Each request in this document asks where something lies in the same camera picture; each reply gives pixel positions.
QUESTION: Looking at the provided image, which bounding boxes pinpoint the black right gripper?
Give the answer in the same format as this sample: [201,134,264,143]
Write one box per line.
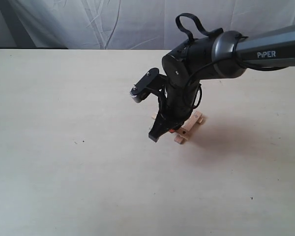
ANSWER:
[148,83,199,142]

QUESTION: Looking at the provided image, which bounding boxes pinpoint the plain wooden stick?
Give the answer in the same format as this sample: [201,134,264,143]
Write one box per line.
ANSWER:
[151,113,157,120]

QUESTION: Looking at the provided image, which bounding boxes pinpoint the wooden stick with holes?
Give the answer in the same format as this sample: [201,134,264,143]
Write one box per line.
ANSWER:
[178,132,190,144]
[174,111,203,144]

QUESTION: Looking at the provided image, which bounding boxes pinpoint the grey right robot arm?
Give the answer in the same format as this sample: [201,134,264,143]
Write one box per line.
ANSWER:
[148,25,295,142]

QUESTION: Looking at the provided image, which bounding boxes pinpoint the short wooden crossbar stick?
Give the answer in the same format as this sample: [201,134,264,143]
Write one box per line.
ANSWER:
[197,117,206,125]

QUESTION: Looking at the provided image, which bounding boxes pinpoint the white backdrop cloth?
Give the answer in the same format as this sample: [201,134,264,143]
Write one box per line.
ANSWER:
[0,0,295,50]

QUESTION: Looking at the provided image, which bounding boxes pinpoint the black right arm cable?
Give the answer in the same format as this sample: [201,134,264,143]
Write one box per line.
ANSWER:
[175,13,281,114]

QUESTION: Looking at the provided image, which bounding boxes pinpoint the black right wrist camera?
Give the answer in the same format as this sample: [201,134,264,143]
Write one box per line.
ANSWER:
[130,67,167,103]

